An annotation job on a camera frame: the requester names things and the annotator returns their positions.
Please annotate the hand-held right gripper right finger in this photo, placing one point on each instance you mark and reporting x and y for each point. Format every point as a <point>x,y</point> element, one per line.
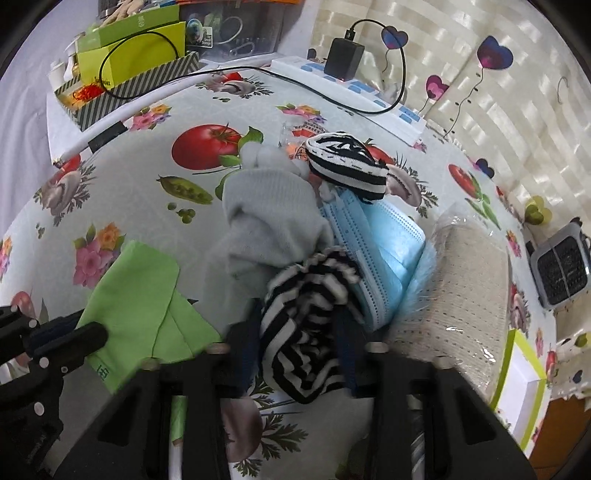
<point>344,357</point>

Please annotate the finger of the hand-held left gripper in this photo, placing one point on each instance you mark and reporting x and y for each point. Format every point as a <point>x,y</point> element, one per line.
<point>83,339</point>
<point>55,328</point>

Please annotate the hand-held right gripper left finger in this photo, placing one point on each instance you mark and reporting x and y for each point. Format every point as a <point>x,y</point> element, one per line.
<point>242,355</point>

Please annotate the black white striped sock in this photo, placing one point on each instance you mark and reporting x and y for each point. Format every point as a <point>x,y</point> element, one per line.
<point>300,332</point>
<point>346,166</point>

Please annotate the green cloth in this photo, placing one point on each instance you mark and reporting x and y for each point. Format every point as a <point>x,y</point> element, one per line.
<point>138,300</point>

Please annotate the blue face masks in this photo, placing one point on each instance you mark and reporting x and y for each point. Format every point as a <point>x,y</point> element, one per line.
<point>392,240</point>

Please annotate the light grey sock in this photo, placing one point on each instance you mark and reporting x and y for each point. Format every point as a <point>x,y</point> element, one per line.
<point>268,217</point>

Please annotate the white tray with green rim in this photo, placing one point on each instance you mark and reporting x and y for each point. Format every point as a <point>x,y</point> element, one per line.
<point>517,392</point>

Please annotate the clear packet with orange print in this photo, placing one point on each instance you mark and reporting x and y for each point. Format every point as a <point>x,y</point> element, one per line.
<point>300,134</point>

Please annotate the light blue fluffy cloth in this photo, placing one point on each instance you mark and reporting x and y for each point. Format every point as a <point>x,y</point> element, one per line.
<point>418,281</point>

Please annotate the beige cloth in plastic bag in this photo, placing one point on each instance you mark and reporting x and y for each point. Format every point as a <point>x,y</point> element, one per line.
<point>457,286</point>

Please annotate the wooden cabinet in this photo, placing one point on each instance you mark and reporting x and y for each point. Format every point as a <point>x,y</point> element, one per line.
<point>558,429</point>

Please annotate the grey fan heater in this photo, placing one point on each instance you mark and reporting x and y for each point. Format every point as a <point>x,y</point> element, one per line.
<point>561,267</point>

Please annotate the striped cardboard box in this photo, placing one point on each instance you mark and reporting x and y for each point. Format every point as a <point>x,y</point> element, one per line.
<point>138,92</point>

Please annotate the small white bottle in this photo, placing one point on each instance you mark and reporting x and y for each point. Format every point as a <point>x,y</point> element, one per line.
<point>71,50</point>
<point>56,74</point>

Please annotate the yellow-green box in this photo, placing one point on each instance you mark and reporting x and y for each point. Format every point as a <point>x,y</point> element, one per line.
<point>138,55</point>

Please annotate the white power strip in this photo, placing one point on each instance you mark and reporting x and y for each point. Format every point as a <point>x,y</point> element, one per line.
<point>295,69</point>

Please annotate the heart print curtain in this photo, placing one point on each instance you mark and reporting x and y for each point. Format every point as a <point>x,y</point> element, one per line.
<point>508,115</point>

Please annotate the black charger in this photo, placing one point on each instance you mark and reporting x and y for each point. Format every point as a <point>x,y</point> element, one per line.
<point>341,57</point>

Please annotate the light green flat box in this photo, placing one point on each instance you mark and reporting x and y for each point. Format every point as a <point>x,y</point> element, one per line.
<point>129,25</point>

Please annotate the beige wooden mannequin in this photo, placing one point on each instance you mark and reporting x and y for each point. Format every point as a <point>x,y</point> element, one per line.
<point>120,13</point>

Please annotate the clear bin with orange lid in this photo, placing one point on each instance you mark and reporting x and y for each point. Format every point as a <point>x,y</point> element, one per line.
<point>240,32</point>

